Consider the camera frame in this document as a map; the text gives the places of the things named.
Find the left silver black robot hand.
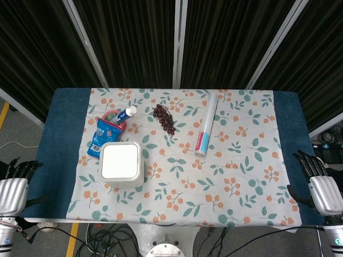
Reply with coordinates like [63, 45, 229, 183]
[0, 157, 48, 217]

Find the white square container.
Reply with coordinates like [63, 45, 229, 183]
[99, 141, 145, 188]

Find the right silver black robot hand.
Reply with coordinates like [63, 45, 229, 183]
[286, 150, 343, 217]

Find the red round cup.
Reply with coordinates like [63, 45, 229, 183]
[103, 110, 128, 131]

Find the dark red grape bunch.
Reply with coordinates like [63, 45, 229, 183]
[152, 104, 177, 135]

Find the plastic wrap roll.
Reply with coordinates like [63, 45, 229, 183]
[194, 93, 218, 157]

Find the black cable bundle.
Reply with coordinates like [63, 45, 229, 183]
[74, 223, 143, 257]

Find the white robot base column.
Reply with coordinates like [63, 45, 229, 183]
[128, 223, 207, 257]

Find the black folding screen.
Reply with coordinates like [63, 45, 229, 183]
[0, 0, 343, 134]

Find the blue snack bag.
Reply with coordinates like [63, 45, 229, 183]
[86, 117, 126, 158]

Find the blue table cover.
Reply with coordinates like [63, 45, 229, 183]
[21, 88, 326, 224]

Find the blue white toothpaste tube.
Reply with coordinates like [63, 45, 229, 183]
[115, 105, 137, 125]

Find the floral patterned tablecloth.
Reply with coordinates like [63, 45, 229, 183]
[65, 88, 303, 228]

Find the black electronic device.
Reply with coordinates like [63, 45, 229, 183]
[312, 143, 343, 165]

